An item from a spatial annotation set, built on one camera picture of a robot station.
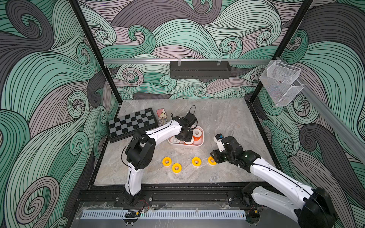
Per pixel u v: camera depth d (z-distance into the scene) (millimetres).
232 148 612
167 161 855
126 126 1001
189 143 875
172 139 949
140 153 496
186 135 781
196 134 949
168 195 750
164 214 697
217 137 735
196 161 858
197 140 957
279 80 791
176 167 835
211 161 841
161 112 1106
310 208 377
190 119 732
